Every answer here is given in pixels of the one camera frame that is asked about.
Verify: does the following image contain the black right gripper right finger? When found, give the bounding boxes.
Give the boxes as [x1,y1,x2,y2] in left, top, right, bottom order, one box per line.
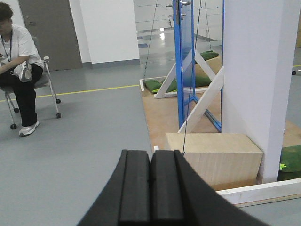
[150,150,266,226]

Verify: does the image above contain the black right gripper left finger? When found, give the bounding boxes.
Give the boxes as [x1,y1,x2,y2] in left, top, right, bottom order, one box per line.
[78,150,150,226]

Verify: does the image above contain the silver lever door handle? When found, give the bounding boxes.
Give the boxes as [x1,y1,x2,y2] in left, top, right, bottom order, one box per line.
[166,0,191,8]

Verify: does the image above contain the grey-brown door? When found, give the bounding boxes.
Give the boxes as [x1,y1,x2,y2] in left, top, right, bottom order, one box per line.
[19,0,82,71]

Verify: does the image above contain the light wooden box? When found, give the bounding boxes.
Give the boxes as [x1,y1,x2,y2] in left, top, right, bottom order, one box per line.
[165,133,263,191]

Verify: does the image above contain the white front edge beam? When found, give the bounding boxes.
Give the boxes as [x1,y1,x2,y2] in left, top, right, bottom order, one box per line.
[217,178,301,207]

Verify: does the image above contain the plywood base platform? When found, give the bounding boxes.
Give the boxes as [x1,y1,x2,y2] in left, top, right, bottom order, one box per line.
[139,55,301,208]

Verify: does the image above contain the green sandbag left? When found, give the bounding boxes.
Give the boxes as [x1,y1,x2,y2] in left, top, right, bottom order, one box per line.
[143,80,162,94]

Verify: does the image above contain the green sandbag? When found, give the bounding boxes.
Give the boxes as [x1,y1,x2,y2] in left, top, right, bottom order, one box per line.
[166,76,211,93]
[200,50,219,61]
[143,80,162,94]
[277,145,301,181]

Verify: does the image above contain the yellow floor tape line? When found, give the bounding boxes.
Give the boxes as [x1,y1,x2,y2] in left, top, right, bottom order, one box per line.
[0,84,140,103]

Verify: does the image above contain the green sandbag near right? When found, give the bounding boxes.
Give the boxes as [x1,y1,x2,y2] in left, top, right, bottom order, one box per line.
[277,145,301,181]

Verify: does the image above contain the white diagonal brace near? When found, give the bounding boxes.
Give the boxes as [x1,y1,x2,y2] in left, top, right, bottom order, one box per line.
[178,66,224,133]

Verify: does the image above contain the white wooden edge beam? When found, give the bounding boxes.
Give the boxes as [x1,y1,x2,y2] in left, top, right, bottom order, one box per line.
[139,79,144,92]

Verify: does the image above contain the green sandbag far back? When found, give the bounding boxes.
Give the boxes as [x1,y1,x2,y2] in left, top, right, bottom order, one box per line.
[200,50,219,61]

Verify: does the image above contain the seated person in white shirt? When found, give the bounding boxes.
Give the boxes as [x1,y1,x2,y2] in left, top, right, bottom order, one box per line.
[0,2,44,137]

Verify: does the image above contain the white wall panel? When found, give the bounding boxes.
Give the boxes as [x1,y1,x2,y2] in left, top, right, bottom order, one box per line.
[222,0,301,183]

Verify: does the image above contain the blue door frame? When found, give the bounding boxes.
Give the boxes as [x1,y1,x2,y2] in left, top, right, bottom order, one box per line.
[173,0,222,132]

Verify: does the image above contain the black guy cable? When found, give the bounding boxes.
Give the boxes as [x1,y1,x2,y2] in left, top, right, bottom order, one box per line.
[143,0,158,82]

